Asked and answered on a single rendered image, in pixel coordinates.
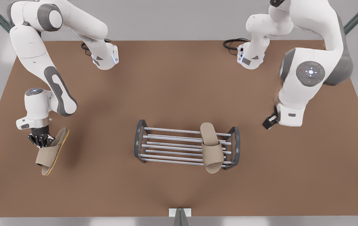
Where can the beige slipper with yellow sole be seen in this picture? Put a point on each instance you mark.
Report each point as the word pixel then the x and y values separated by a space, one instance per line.
pixel 51 153

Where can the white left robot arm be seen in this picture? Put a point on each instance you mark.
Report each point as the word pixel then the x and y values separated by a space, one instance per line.
pixel 301 84

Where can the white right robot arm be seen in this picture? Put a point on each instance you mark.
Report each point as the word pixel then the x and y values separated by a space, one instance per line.
pixel 31 53

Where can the grey metal shoe rack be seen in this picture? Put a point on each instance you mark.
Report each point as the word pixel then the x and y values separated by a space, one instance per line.
pixel 172 147

